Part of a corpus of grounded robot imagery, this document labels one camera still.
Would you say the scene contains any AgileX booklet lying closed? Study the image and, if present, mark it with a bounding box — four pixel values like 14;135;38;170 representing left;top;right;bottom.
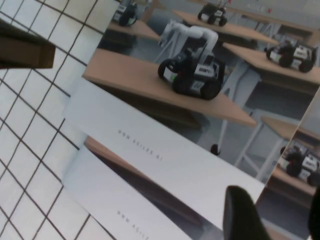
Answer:
61;86;320;240

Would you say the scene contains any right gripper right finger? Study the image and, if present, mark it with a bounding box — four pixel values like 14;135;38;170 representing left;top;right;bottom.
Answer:
223;185;266;240

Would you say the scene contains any AgileX booklet with cover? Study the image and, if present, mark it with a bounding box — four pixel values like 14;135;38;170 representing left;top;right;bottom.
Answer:
63;0;320;230

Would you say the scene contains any white black grid table mat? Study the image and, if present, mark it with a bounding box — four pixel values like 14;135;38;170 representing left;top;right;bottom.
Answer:
0;0;121;240

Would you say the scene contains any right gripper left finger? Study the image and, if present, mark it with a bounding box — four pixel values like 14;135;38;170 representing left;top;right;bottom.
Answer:
0;18;56;70

